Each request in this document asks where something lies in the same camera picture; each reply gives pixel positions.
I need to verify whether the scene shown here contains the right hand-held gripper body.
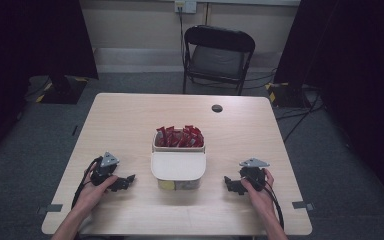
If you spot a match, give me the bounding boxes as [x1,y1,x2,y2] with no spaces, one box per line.
[239,157,271,192]

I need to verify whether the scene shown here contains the black stand base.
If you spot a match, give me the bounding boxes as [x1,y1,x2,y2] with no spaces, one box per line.
[265,81,314,109]
[34,75,90,105]

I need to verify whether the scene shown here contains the white box lid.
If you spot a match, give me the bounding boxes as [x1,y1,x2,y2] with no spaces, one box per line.
[150,151,207,182]

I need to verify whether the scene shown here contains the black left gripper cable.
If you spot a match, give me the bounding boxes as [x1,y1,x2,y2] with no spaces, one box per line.
[71,155,104,210]

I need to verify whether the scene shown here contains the white wall socket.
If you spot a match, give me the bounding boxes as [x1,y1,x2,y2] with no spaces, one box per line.
[174,0,198,15]

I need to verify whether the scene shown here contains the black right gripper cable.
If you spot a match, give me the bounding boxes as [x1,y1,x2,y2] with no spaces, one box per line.
[253,176,285,232]

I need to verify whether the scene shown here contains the white storage box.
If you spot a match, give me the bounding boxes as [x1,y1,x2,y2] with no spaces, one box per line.
[150,128,207,192]

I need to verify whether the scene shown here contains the person's left hand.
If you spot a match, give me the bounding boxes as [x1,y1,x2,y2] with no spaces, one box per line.
[76,165,119,215]

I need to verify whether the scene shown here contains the black wall socket cable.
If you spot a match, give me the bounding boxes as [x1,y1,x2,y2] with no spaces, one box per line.
[178,6,187,69]

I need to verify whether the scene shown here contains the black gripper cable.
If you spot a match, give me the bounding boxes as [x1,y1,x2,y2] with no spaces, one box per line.
[71,155,104,210]
[253,176,285,232]

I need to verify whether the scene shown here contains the person's right hand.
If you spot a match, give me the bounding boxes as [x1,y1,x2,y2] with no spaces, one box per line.
[240,167,276,218]

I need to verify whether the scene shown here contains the dark curtain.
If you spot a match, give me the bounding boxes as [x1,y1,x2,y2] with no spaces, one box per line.
[273,0,384,214]
[0,0,100,168]

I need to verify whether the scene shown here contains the pile of red packets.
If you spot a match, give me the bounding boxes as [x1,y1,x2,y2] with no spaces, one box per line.
[155,124,205,149]

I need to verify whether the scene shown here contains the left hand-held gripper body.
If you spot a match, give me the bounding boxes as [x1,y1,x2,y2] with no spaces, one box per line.
[89,151,121,187]

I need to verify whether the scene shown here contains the black floor cable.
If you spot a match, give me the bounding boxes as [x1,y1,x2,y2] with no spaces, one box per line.
[275,93,326,144]
[188,67,278,91]

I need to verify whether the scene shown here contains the black folding chair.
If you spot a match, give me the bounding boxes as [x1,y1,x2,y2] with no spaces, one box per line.
[182,24,257,97]

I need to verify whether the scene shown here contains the grey tape strip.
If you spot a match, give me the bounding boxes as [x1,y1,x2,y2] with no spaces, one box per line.
[291,200,316,212]
[36,203,64,216]

